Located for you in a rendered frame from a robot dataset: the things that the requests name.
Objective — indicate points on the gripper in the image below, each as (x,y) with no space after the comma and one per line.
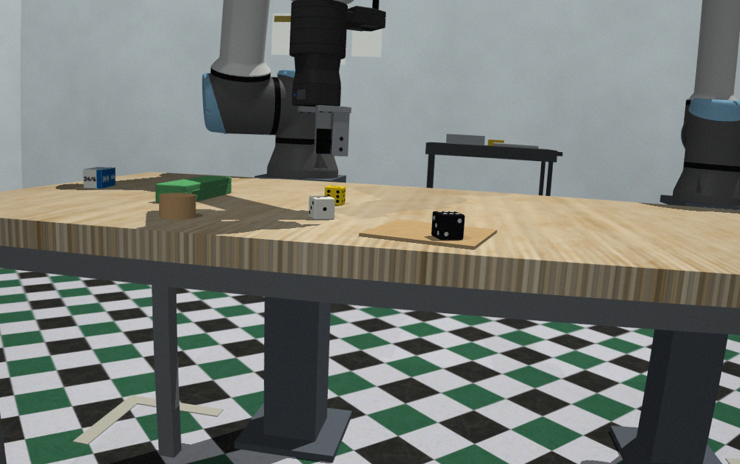
(317,58)

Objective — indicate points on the white poster brown stripe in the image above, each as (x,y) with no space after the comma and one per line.
(281,38)

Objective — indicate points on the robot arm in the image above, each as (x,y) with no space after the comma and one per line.
(247,103)
(714,142)

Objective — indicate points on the tan mat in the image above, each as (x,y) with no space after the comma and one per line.
(402,232)

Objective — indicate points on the black side table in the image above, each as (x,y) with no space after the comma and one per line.
(492,153)

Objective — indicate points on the yellow die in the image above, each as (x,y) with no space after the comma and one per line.
(336,195)

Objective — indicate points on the blue and white box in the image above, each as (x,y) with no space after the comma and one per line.
(99,178)

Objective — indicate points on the white die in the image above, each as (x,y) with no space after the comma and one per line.
(321,208)

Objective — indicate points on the grey box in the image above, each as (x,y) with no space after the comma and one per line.
(466,139)

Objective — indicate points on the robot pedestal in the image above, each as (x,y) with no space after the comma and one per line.
(295,361)
(685,386)

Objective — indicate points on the green box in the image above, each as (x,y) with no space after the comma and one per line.
(192,188)

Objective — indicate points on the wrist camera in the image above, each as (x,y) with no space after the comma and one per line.
(364,19)

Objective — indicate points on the white poster red stripe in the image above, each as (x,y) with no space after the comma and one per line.
(367,44)

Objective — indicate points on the wooden table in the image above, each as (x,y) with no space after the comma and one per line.
(537,270)

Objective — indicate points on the brown cylinder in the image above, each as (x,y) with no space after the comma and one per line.
(177,207)

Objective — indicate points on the black die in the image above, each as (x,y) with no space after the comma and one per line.
(448,225)

